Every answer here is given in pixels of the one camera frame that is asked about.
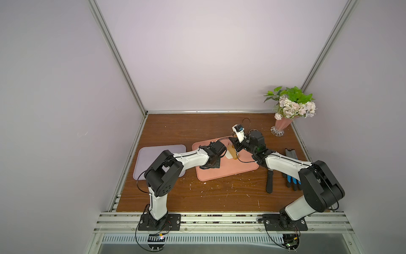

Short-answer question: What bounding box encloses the small dough piece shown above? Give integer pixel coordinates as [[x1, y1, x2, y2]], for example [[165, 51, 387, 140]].
[[225, 150, 234, 159]]

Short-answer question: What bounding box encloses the wooden rolling pin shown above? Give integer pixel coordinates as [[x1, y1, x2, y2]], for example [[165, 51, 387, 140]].
[[227, 143, 239, 160]]

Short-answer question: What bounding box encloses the pink silicone mat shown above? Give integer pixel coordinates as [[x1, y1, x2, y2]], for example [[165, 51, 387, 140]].
[[196, 139, 259, 182]]

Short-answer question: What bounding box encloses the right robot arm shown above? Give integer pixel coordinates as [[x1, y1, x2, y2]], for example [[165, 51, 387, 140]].
[[230, 124, 345, 221]]

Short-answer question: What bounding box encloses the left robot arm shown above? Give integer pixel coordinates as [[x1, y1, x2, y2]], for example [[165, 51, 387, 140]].
[[144, 141, 227, 221]]

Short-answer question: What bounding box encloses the pink glass vase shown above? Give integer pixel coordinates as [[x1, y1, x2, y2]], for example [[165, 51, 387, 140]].
[[271, 117, 293, 137]]

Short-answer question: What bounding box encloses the artificial flower bouquet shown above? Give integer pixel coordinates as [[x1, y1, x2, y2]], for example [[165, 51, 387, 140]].
[[264, 86, 317, 120]]

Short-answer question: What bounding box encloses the blue work glove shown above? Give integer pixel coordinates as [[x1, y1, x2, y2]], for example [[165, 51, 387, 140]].
[[283, 148, 302, 192]]

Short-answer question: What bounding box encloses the purple silicone mat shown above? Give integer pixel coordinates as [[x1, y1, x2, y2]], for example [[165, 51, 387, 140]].
[[133, 145, 186, 181]]

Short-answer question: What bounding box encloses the black handled metal scraper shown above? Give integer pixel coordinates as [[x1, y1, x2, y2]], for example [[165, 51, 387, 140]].
[[266, 170, 274, 194]]

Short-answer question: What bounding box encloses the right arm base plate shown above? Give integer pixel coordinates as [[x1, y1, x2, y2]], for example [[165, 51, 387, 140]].
[[258, 214, 308, 231]]

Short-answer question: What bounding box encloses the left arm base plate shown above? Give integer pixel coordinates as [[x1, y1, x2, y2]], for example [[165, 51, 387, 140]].
[[138, 213, 181, 231]]

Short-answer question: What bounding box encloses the aluminium frame rail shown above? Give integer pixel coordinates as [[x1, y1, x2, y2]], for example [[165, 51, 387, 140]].
[[93, 212, 354, 233]]

